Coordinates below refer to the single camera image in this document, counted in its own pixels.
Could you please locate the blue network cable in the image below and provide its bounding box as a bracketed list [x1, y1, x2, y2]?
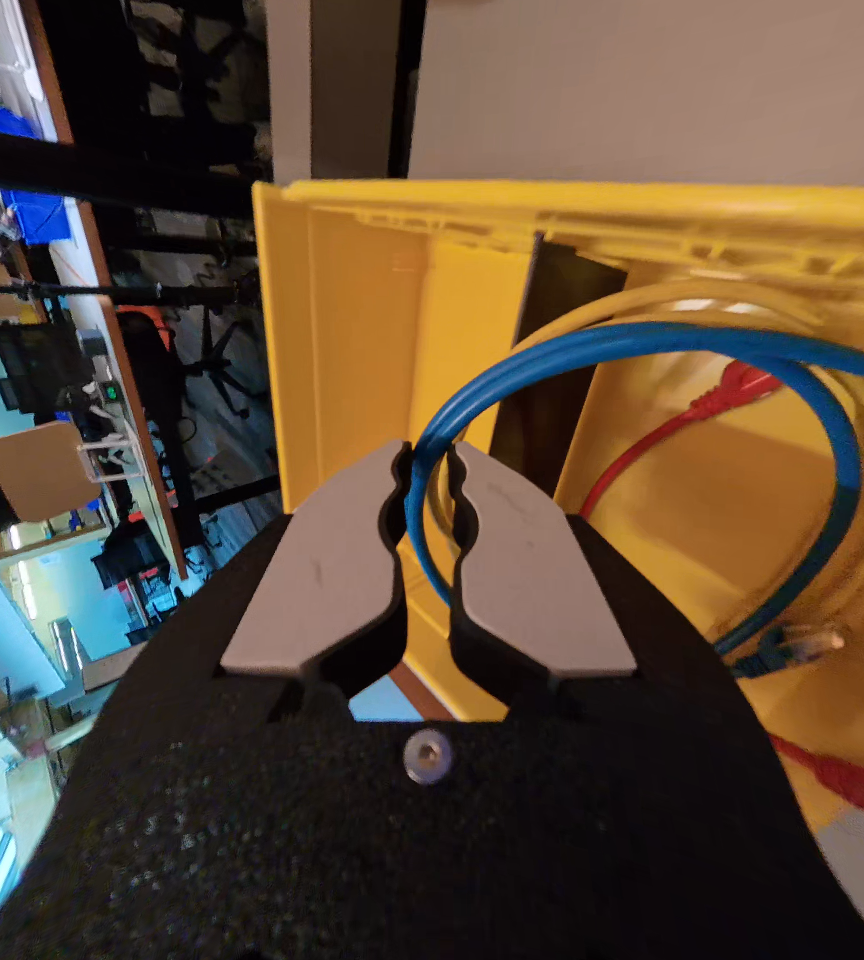
[405, 322, 864, 680]

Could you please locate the yellow network cable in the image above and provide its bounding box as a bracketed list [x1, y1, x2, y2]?
[435, 279, 864, 646]

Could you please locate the grey desk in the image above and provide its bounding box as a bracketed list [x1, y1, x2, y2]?
[267, 0, 864, 960]

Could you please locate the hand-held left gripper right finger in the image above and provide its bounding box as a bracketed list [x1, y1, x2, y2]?
[447, 441, 637, 708]

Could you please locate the blue plastic bin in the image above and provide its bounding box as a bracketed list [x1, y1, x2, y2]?
[0, 99, 39, 142]
[0, 189, 74, 246]

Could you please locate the black office chair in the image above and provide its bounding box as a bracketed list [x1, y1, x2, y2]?
[115, 306, 271, 451]

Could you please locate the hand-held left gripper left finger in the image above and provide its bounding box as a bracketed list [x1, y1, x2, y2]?
[220, 440, 412, 702]

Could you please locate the red network cable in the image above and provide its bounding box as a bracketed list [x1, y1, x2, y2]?
[580, 360, 864, 835]

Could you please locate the yellow plastic bin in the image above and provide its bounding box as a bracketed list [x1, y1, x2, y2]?
[252, 178, 864, 834]

